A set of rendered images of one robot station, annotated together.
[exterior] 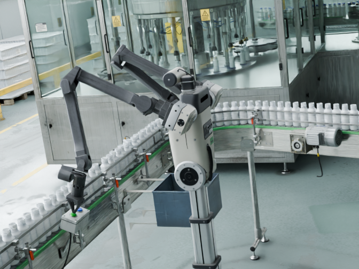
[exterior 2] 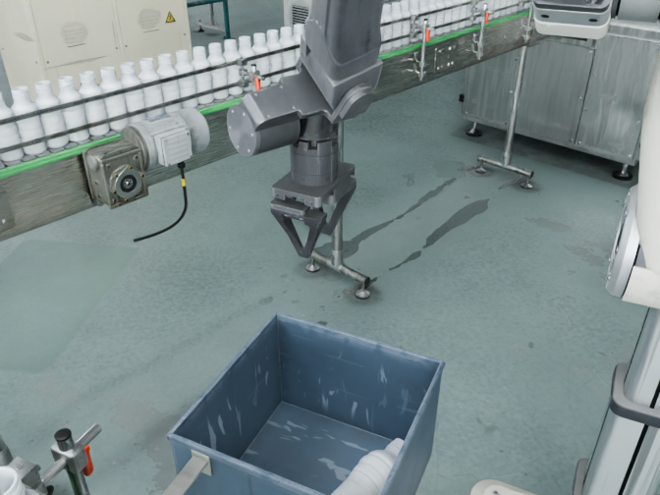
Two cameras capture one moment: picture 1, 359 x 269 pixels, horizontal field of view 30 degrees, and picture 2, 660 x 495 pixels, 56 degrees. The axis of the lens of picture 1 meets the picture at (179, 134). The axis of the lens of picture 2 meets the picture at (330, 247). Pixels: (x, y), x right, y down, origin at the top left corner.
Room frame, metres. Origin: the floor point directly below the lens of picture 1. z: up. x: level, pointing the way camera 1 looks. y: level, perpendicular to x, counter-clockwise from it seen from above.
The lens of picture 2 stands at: (3.66, 0.67, 1.63)
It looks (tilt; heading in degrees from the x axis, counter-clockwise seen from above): 32 degrees down; 274
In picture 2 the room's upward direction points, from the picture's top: straight up
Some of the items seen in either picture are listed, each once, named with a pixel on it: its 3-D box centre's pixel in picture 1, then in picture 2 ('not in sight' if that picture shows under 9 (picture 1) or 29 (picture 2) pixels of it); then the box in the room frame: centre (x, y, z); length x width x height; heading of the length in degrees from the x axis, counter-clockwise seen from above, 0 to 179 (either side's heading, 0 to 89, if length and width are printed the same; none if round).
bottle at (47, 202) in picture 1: (50, 214); not in sight; (3.10, 0.68, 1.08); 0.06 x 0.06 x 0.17
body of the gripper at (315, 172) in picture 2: not in sight; (314, 161); (3.72, -0.01, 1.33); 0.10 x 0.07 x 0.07; 67
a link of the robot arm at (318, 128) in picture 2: not in sight; (309, 113); (3.73, -0.01, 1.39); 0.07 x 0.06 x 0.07; 42
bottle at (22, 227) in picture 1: (24, 235); not in sight; (2.88, 0.76, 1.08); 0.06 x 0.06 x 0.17
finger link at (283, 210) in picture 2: not in sight; (308, 219); (3.73, 0.01, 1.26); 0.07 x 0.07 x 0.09; 67
